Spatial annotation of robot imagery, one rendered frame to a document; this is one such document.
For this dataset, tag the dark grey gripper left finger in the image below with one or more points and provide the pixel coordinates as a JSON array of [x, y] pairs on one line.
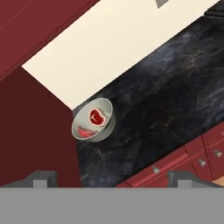
[[40, 178]]

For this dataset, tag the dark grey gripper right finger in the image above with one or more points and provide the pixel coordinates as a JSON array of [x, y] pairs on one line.
[[183, 178]]

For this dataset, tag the grey bowl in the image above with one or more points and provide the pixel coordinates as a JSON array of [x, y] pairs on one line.
[[94, 120]]

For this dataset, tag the dark red drawer front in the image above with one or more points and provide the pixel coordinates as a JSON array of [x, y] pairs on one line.
[[198, 157], [215, 148], [163, 172]]

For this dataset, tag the grey drawer knob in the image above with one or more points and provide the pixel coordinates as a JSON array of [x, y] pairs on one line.
[[156, 169], [202, 162], [218, 153]]

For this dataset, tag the dark red tall cabinet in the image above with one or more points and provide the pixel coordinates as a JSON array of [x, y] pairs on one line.
[[35, 128]]

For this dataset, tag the red raw steak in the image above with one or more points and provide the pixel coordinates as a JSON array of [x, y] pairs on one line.
[[97, 117]]

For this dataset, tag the dark red wall cupboard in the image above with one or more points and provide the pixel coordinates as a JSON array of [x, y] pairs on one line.
[[32, 26]]

